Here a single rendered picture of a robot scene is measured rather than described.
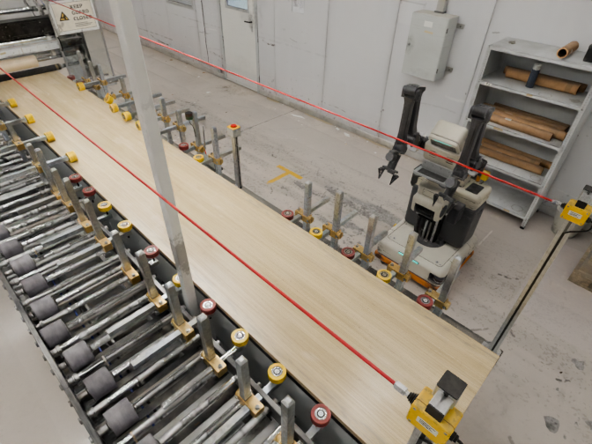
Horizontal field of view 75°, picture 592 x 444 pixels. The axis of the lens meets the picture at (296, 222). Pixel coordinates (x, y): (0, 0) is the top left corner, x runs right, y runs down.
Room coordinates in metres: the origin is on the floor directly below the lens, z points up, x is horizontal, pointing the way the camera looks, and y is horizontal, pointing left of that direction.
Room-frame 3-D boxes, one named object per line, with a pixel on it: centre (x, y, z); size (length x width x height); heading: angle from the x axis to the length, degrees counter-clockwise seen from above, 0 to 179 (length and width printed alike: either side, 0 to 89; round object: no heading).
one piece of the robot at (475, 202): (2.57, -1.21, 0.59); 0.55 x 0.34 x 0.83; 47
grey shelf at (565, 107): (3.44, -2.10, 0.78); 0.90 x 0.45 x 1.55; 47
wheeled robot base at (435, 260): (2.50, -1.15, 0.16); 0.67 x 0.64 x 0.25; 137
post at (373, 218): (1.70, -0.44, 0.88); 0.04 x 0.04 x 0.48; 47
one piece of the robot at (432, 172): (2.29, -0.95, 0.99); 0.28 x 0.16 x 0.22; 47
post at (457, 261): (1.35, -0.80, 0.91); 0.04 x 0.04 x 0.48; 47
